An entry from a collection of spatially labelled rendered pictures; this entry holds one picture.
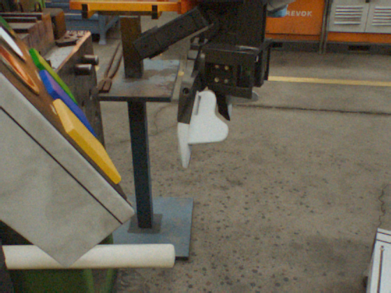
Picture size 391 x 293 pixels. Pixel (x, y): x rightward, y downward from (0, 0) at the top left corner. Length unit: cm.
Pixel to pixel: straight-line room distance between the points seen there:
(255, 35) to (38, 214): 28
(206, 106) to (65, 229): 21
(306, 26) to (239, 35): 400
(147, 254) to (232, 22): 49
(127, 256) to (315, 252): 112
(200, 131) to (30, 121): 22
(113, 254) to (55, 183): 49
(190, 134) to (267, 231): 142
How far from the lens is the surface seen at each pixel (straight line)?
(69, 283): 126
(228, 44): 49
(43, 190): 36
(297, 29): 447
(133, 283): 165
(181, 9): 132
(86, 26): 478
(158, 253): 82
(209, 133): 48
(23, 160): 34
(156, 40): 52
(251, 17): 47
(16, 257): 89
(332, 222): 200
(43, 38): 107
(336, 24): 450
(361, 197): 221
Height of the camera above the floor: 120
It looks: 29 degrees down
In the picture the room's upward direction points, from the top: straight up
